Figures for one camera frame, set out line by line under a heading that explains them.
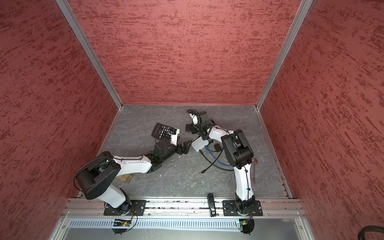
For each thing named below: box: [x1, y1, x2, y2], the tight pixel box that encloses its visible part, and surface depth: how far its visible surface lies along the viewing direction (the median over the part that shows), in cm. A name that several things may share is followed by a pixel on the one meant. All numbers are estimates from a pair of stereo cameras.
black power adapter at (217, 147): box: [213, 143, 222, 153], surface depth 99 cm
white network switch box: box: [191, 136, 209, 152], surface depth 97 cm
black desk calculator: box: [151, 122, 177, 141], surface depth 105 cm
